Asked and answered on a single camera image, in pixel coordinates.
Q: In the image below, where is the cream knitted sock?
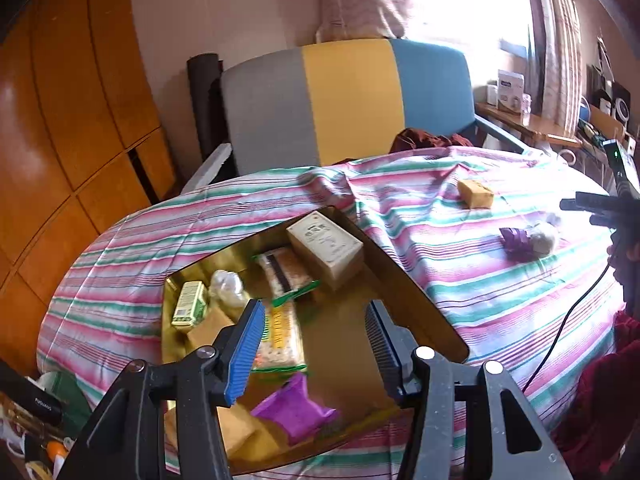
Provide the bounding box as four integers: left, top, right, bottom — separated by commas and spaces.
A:
526, 211, 562, 257

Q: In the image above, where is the yellow sponge cake block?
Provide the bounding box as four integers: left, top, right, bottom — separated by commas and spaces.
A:
186, 306, 233, 351

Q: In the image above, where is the small green white box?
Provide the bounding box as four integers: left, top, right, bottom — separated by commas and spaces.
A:
171, 281, 208, 333

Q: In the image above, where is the purple snack packet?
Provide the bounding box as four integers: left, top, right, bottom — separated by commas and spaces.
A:
499, 228, 536, 261
250, 373, 338, 445

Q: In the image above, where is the Weidan cracker packet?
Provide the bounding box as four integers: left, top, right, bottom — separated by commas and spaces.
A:
252, 301, 307, 374

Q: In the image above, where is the white plastic ball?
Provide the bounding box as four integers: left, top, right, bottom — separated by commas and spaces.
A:
208, 270, 247, 309

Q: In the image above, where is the sandwich biscuit packet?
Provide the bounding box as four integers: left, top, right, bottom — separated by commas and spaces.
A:
253, 247, 320, 308

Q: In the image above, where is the beige cardboard box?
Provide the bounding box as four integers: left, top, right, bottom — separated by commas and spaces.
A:
286, 211, 364, 290

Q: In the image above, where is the person right hand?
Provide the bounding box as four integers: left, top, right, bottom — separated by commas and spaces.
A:
605, 244, 640, 317

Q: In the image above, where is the wooden side table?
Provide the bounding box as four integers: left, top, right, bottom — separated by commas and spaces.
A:
475, 103, 582, 148

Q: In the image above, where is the cluttered metal rack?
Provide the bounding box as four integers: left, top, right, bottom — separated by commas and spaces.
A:
586, 37, 637, 157

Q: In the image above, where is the striped pink green bedspread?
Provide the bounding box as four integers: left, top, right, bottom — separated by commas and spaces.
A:
34, 145, 626, 480

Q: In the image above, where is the white product box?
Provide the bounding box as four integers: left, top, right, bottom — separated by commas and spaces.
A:
497, 70, 525, 115

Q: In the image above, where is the dark red cloth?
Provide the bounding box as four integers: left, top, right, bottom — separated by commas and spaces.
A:
390, 128, 474, 154

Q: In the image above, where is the gold tin box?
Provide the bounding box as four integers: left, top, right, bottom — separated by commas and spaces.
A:
162, 206, 470, 474

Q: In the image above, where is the grey yellow blue headboard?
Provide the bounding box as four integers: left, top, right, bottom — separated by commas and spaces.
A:
221, 39, 475, 174

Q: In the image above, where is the wooden wardrobe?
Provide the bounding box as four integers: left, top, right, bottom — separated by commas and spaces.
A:
1, 0, 180, 375

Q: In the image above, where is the black cable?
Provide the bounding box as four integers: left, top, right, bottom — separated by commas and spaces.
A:
520, 261, 612, 394

